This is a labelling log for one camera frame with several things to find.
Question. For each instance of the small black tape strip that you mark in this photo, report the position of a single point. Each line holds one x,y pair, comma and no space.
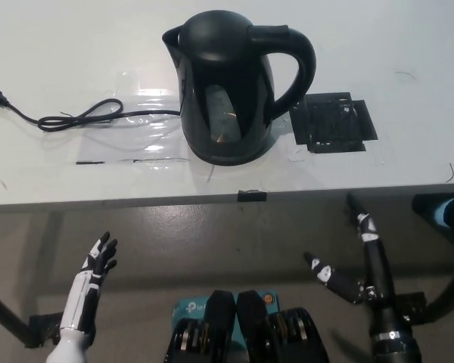
252,196

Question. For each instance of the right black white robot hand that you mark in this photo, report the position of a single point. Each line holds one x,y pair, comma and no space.
378,272

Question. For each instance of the black electric kettle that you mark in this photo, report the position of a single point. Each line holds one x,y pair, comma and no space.
227,75

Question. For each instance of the round black kettle base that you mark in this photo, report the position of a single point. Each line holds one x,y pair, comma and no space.
227,162

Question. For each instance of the clear plastic sheet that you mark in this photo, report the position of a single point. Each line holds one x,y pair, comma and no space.
136,143

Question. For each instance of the black and blue object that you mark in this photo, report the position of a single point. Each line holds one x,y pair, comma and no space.
435,210

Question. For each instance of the black metal table leg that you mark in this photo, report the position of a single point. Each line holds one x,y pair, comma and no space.
452,287
4,308

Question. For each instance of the square black tape patch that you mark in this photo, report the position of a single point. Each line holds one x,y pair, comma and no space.
331,125

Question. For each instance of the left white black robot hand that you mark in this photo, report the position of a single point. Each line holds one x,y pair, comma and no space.
84,291

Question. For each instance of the black floor tape patch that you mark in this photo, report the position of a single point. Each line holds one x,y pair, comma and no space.
41,331
412,308

